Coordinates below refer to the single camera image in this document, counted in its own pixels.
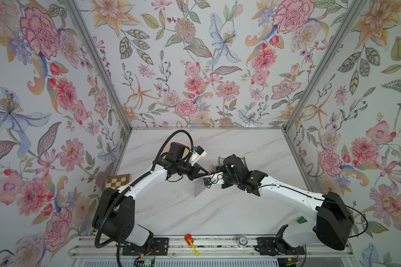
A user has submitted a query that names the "yellow stick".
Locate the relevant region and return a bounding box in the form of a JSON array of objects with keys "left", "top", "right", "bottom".
[{"left": 189, "top": 240, "right": 199, "bottom": 257}]

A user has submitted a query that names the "aluminium corner frame post left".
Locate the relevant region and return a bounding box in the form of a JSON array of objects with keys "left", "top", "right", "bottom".
[{"left": 63, "top": 0, "right": 132, "bottom": 133}]

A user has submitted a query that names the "aluminium front rail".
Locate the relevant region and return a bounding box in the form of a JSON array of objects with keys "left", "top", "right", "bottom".
[{"left": 69, "top": 235, "right": 353, "bottom": 259}]

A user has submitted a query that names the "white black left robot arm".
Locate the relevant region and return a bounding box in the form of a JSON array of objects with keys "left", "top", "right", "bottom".
[{"left": 92, "top": 142, "right": 208, "bottom": 250}]

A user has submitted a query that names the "round silver knob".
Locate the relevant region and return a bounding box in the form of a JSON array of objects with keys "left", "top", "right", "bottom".
[{"left": 238, "top": 235, "right": 248, "bottom": 247}]

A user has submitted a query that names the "aluminium corner frame post right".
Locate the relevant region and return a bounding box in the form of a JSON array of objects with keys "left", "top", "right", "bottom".
[{"left": 283, "top": 0, "right": 358, "bottom": 131}]

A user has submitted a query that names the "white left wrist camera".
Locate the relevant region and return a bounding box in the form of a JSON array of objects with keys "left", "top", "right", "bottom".
[{"left": 189, "top": 146, "right": 207, "bottom": 166}]

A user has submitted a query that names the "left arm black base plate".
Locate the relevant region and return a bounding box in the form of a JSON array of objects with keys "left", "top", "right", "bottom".
[{"left": 121, "top": 237, "right": 169, "bottom": 256}]

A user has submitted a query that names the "grey lavender envelope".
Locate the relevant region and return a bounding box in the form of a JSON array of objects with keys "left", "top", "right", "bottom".
[{"left": 194, "top": 175, "right": 213, "bottom": 198}]

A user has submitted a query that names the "aluminium corner frame post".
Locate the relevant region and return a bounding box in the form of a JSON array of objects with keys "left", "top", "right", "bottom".
[
  {"left": 283, "top": 0, "right": 358, "bottom": 131},
  {"left": 63, "top": 0, "right": 132, "bottom": 133}
]

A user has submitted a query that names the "green tag label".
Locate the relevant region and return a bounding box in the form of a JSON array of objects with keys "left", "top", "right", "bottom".
[{"left": 296, "top": 216, "right": 307, "bottom": 224}]

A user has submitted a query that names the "wooden checkered chessboard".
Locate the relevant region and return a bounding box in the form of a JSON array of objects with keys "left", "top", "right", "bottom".
[{"left": 106, "top": 174, "right": 131, "bottom": 190}]

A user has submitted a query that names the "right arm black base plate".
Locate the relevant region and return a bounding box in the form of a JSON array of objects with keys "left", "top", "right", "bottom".
[{"left": 255, "top": 237, "right": 306, "bottom": 256}]

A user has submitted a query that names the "yellow envelope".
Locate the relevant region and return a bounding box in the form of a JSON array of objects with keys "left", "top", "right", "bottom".
[{"left": 166, "top": 142, "right": 191, "bottom": 160}]

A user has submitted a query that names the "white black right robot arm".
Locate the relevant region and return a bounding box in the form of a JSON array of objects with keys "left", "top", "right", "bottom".
[{"left": 202, "top": 155, "right": 354, "bottom": 251}]

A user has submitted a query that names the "black corrugated left cable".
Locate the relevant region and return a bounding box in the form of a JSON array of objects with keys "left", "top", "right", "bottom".
[{"left": 94, "top": 129, "right": 195, "bottom": 249}]

